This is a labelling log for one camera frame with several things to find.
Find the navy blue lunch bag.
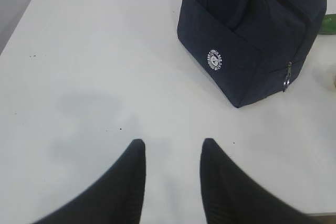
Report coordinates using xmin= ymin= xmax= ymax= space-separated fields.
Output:
xmin=177 ymin=0 xmax=327 ymax=108

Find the green cucumber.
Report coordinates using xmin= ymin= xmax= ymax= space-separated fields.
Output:
xmin=319 ymin=14 xmax=336 ymax=35

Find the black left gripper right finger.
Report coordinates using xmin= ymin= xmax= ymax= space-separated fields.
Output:
xmin=200 ymin=138 xmax=326 ymax=223

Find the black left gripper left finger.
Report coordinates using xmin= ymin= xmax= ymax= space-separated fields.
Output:
xmin=38 ymin=139 xmax=145 ymax=223

